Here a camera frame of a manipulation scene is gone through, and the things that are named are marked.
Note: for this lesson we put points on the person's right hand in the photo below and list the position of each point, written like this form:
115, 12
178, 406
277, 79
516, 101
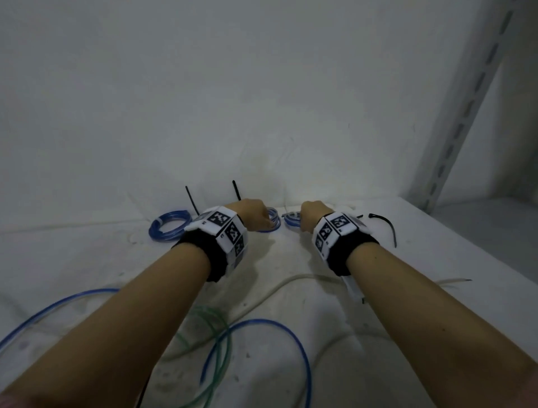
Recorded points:
315, 212

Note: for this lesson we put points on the person's left forearm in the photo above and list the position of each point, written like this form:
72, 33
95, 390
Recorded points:
105, 336

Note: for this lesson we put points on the person's right forearm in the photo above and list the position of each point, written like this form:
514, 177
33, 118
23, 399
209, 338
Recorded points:
420, 319

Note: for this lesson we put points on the grey shelf board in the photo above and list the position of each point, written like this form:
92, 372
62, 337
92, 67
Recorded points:
496, 231

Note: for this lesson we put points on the pink sleeve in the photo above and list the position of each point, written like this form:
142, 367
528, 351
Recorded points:
528, 397

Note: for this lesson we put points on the right black marker wristband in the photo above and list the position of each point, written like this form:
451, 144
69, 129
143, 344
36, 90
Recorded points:
349, 252

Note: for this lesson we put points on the left black marker wristband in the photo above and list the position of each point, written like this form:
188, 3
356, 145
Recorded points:
201, 252

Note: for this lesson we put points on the long black cable tie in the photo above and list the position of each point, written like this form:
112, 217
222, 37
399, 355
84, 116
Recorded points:
388, 225

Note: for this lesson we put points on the white perforated shelf upright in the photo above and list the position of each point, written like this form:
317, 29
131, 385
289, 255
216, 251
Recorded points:
462, 105

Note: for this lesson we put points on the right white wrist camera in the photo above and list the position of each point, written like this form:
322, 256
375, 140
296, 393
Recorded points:
353, 290

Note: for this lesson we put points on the person's left hand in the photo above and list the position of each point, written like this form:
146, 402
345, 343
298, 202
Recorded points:
252, 214

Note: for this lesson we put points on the black marker wristband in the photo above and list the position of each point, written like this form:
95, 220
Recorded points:
349, 252
201, 252

